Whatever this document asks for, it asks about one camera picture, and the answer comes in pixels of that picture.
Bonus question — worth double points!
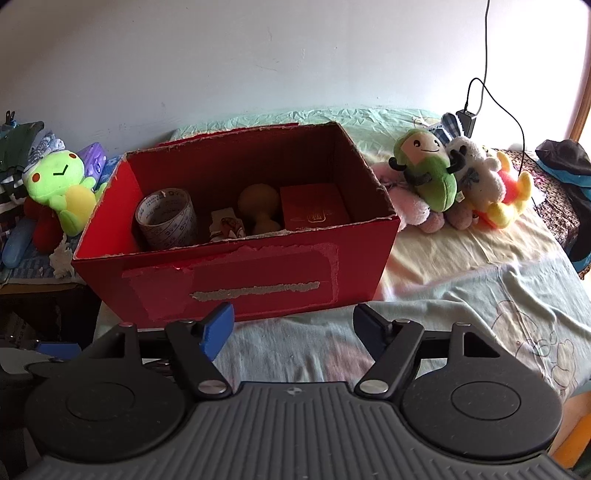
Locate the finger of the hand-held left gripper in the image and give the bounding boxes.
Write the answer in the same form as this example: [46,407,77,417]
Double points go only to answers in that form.
[34,342,83,363]

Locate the black charger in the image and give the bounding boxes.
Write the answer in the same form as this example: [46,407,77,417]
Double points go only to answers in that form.
[456,108,477,139]

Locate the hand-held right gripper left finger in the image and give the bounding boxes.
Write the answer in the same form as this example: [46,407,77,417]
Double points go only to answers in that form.
[85,302,235,401]

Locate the green bean plush toy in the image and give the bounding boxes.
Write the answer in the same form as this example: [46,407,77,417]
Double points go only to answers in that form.
[388,129,465,214]

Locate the cream cloth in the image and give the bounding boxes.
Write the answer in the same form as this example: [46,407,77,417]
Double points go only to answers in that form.
[383,203,566,303]

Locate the brown patterned cloth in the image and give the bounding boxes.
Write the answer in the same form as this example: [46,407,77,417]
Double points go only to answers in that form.
[492,148,583,250]

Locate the green frog plush toy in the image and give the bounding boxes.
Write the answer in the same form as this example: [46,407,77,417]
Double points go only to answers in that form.
[22,150,108,237]

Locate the blue white knit cloth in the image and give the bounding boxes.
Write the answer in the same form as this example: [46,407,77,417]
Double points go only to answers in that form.
[28,131,65,164]

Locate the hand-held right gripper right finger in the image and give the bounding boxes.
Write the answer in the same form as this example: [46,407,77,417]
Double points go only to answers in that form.
[353,303,502,401]

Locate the blue patterned cloth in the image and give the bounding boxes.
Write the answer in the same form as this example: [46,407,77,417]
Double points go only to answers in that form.
[0,240,88,289]

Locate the printed tape roll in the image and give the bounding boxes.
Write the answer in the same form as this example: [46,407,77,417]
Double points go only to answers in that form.
[135,188,200,252]

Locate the red plush toy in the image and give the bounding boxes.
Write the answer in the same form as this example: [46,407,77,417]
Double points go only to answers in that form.
[23,198,65,252]

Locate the dark green jacket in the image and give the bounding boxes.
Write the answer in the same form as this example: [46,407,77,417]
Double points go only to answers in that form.
[0,121,44,171]

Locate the white snowflake ornament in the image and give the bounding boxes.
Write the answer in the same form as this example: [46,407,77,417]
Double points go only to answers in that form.
[48,235,75,278]

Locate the yellow and pink plush toy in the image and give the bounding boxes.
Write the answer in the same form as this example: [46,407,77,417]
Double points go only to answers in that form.
[475,148,535,230]

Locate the light green printed sheet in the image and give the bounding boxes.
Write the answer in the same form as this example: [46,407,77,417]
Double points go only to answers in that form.
[95,107,591,407]

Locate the large red cardboard box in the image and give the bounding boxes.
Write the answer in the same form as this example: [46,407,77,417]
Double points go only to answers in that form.
[71,121,402,330]

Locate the wooden door frame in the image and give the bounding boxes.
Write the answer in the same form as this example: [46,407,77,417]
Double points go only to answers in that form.
[569,69,591,144]

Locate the striped clothes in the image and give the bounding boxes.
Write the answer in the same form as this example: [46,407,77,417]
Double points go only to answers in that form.
[0,166,28,204]

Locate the small red gift box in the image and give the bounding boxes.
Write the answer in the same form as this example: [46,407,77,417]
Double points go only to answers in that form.
[279,184,352,232]

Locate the black and blue clothes pile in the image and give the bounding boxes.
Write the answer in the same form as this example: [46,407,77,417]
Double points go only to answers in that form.
[536,138,591,280]

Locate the black charger cable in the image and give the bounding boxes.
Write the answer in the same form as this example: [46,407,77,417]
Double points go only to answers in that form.
[463,0,491,114]

